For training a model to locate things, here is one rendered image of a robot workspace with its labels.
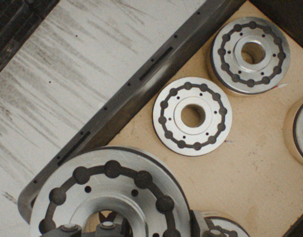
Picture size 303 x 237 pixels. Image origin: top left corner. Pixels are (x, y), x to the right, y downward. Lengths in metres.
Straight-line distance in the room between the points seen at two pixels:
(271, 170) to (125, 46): 0.35
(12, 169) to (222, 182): 0.41
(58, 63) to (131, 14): 0.18
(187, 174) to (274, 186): 0.12
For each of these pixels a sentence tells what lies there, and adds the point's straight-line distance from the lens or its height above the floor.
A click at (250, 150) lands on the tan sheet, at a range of 0.34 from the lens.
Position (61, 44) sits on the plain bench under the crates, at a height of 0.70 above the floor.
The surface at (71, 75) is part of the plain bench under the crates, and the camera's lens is 0.49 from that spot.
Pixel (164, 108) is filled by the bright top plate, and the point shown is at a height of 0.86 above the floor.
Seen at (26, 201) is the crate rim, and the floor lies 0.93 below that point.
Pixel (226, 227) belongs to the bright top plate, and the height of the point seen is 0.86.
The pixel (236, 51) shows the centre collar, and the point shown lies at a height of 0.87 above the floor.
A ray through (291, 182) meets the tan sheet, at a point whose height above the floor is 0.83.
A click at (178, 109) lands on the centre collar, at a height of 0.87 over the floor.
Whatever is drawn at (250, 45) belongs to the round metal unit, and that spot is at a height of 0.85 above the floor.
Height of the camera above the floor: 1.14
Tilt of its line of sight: 86 degrees down
